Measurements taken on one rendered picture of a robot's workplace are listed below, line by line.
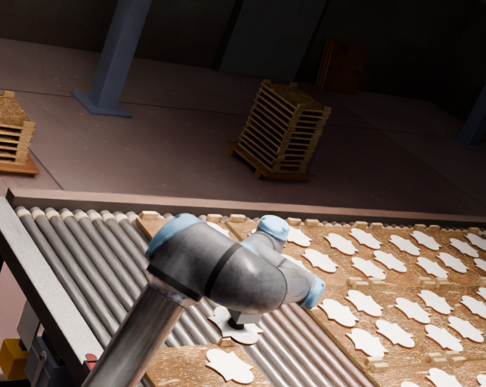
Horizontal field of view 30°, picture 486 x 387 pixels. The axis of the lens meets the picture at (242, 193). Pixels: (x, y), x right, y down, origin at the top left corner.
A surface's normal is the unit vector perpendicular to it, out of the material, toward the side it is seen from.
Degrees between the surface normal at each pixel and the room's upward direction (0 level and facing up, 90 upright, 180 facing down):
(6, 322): 0
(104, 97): 90
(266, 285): 62
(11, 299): 0
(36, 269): 0
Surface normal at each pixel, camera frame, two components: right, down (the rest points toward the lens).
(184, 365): 0.35, -0.86
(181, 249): -0.18, -0.22
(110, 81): 0.55, 0.51
